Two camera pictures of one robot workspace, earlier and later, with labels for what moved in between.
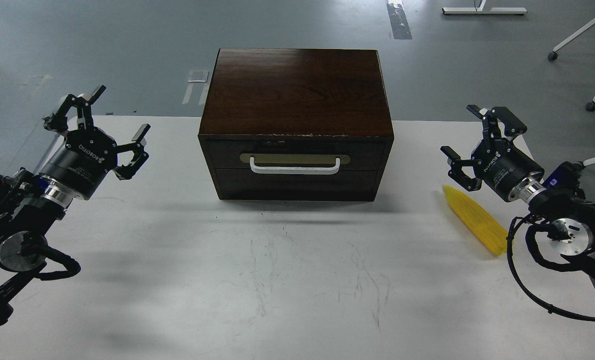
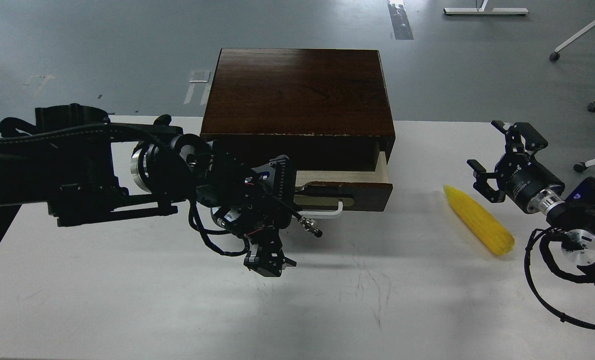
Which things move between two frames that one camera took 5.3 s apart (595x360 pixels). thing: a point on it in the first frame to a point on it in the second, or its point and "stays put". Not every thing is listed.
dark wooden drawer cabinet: (297, 124) stays put
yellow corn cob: (495, 238) stays put
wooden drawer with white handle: (295, 154) to (328, 193)
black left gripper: (89, 156) to (257, 203)
